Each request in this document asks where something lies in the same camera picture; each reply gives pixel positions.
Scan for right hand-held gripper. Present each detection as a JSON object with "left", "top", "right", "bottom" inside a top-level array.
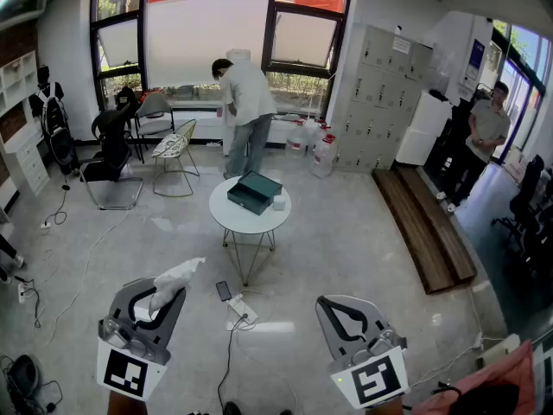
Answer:
[{"left": 315, "top": 294, "right": 410, "bottom": 410}]

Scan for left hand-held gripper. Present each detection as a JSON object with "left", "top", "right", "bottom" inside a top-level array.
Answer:
[{"left": 95, "top": 277, "right": 187, "bottom": 402}]

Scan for dark green box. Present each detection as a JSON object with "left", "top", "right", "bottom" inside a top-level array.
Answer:
[{"left": 226, "top": 169, "right": 284, "bottom": 216}]

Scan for person's left forearm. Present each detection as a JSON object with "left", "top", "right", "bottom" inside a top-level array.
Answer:
[{"left": 107, "top": 389, "right": 150, "bottom": 415}]

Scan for person's right forearm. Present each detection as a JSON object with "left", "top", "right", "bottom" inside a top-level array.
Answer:
[{"left": 365, "top": 399, "right": 404, "bottom": 415}]

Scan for white power strip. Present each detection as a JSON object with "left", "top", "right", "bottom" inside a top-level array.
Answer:
[{"left": 226, "top": 294, "right": 259, "bottom": 324}]

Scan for round white side table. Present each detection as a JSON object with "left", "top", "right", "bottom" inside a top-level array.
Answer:
[{"left": 208, "top": 175, "right": 292, "bottom": 288}]

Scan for round black floor device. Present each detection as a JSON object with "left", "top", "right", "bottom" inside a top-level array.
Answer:
[{"left": 8, "top": 354, "right": 44, "bottom": 401}]

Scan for pink cloth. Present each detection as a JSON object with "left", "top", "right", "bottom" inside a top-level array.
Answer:
[{"left": 410, "top": 339, "right": 537, "bottom": 415}]

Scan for white cylindrical device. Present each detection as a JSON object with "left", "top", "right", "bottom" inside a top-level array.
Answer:
[{"left": 477, "top": 333, "right": 522, "bottom": 369}]

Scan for black cantilever office chair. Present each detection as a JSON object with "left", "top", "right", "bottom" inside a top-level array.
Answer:
[{"left": 79, "top": 101, "right": 145, "bottom": 211}]

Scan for clear floor water jug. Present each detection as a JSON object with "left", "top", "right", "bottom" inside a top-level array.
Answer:
[
  {"left": 284, "top": 118, "right": 309, "bottom": 160},
  {"left": 310, "top": 133, "right": 338, "bottom": 179},
  {"left": 307, "top": 118, "right": 332, "bottom": 149}
]

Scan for white water dispenser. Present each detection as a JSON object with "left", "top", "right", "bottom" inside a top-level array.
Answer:
[{"left": 220, "top": 99, "right": 250, "bottom": 157}]

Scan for grey padded chair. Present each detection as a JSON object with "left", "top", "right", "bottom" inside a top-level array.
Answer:
[{"left": 134, "top": 92, "right": 175, "bottom": 163}]

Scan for white shelf unit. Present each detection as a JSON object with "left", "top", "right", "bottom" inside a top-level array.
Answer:
[{"left": 0, "top": 49, "right": 51, "bottom": 209}]

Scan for black backpack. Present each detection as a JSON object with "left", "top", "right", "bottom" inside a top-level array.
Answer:
[{"left": 28, "top": 65, "right": 79, "bottom": 176}]

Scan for black bag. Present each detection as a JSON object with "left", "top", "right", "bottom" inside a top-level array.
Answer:
[{"left": 114, "top": 85, "right": 142, "bottom": 108}]

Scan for black swivel office chairs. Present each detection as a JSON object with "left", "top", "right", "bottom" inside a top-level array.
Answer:
[{"left": 491, "top": 153, "right": 546, "bottom": 261}]

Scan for grey metal locker cabinet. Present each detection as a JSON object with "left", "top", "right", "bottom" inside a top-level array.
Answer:
[{"left": 332, "top": 23, "right": 435, "bottom": 175}]

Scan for gold wire chair patterned cushion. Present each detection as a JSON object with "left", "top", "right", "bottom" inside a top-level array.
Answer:
[{"left": 151, "top": 118, "right": 200, "bottom": 198}]

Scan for blue wall poster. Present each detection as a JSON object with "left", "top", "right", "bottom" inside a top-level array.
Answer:
[{"left": 468, "top": 39, "right": 486, "bottom": 71}]

